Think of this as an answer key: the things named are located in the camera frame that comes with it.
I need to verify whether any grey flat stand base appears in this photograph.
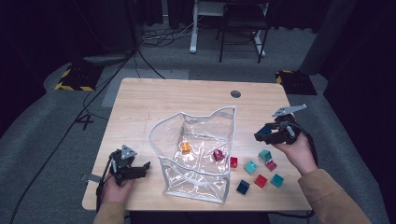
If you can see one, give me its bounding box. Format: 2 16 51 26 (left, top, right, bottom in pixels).
82 54 136 66

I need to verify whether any grey curtain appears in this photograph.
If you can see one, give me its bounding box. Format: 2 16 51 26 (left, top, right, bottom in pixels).
300 0 358 76

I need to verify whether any small dark blue toy block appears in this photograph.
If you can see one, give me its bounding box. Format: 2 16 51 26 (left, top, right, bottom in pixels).
235 179 250 196

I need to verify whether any black chair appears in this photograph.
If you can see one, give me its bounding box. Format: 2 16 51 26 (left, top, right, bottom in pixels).
216 0 272 64

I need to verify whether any long black floor cable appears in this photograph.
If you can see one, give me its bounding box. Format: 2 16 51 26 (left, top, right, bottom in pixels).
8 46 138 224

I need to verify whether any pink-red toy block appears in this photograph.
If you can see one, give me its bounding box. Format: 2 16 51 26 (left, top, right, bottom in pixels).
264 159 278 172

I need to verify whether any clear plastic bag white trim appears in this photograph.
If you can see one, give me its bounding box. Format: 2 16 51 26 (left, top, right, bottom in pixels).
148 105 237 204

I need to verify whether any magenta toy block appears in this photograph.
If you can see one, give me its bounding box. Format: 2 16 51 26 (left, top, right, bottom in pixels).
212 148 225 162

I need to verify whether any person's left hand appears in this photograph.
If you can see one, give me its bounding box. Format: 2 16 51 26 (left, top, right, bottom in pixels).
101 176 136 204

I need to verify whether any looped thin black cable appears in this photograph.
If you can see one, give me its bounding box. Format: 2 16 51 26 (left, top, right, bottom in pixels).
82 69 132 121

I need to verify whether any grey metal table bracket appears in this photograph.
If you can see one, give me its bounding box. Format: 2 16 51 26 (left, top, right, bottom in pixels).
79 173 103 184

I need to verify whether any light turquoise toy block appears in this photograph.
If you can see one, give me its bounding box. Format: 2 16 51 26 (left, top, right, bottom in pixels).
243 161 259 175

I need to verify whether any yellow-black striped stand base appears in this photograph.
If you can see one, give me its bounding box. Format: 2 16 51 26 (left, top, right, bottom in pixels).
275 69 318 96
54 63 104 92

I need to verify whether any tangled floor cable bundle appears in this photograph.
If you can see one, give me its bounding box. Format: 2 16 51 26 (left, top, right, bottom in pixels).
139 26 195 49

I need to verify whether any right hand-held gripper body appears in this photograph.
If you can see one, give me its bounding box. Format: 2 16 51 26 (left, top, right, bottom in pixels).
272 104 307 145

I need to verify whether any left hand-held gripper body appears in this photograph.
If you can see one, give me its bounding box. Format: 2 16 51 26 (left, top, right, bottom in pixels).
111 144 138 187

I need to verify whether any sea green toy block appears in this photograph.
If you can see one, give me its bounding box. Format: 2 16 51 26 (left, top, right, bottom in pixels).
258 148 273 163

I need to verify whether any person's right hand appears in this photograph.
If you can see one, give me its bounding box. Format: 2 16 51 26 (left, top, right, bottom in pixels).
274 133 318 175

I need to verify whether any white desk frame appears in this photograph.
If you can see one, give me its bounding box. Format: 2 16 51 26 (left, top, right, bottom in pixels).
189 0 270 59

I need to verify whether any teal toy block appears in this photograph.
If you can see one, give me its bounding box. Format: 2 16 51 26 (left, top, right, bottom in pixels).
270 173 285 189

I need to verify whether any short black floor cable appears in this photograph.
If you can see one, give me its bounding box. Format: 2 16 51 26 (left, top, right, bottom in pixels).
135 46 166 80

